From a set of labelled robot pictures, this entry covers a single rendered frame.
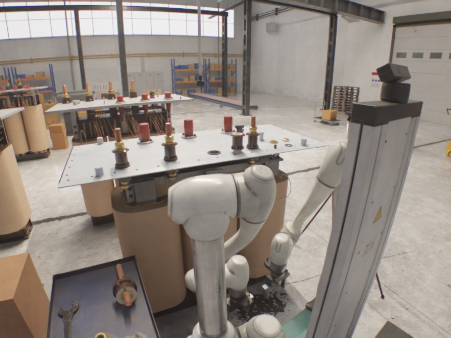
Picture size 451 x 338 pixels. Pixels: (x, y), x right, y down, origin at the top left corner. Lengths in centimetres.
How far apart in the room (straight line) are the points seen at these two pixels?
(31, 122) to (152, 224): 572
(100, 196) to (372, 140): 304
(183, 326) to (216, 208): 167
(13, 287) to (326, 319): 138
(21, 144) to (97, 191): 421
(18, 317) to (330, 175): 158
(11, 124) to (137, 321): 635
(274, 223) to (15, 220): 289
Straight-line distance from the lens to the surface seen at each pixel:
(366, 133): 61
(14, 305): 155
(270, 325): 105
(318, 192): 114
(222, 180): 72
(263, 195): 72
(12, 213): 358
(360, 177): 63
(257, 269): 226
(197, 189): 70
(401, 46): 1584
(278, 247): 134
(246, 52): 1124
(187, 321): 230
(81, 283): 150
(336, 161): 107
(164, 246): 174
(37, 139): 710
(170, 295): 204
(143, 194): 156
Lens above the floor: 184
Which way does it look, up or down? 21 degrees down
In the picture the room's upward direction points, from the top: straight up
